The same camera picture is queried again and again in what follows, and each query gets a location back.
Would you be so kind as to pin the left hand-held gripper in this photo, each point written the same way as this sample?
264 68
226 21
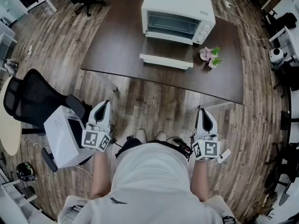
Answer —
91 139

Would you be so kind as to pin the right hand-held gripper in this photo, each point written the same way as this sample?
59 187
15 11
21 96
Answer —
205 148

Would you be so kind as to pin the white oven door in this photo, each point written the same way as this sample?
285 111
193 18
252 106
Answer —
163 60

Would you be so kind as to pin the person's left forearm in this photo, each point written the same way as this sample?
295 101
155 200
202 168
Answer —
101 174

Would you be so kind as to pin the person's right forearm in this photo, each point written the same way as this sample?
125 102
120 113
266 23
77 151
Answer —
199 181

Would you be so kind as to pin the white toaster oven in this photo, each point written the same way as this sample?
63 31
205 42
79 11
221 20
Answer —
177 1

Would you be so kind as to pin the black waist device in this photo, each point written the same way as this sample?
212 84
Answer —
183 147

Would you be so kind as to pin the white power strip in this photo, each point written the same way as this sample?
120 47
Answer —
227 3
30 50
224 156

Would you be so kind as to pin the person's black trousers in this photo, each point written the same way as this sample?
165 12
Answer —
128 146

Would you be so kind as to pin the person's left white shoe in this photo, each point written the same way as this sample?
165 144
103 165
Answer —
141 136

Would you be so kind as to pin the person's white shoe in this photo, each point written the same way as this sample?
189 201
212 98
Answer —
141 136
161 136

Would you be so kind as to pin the person's right white shoe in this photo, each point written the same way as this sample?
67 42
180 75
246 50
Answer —
161 136

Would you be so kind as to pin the white appliance with dark window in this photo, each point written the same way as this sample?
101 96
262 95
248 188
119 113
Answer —
60 139

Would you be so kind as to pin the green plant in white pot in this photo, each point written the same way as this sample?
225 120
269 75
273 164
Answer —
215 62
216 51

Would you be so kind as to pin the black mesh office chair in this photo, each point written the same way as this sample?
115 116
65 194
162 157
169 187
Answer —
35 97

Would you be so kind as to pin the pink plant in white pot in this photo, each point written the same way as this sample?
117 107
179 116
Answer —
205 53

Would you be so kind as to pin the person's white shirt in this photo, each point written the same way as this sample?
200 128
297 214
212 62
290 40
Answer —
149 190

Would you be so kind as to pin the round beige table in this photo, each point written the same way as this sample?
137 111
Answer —
9 129

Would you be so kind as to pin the black helmet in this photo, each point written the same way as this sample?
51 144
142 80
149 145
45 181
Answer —
25 171

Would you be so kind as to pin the white round device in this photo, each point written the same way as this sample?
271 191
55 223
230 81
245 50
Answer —
276 55

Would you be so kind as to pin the gray bag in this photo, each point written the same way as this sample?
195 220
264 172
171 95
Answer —
11 66

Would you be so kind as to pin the white shelf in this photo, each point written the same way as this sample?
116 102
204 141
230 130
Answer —
11 206

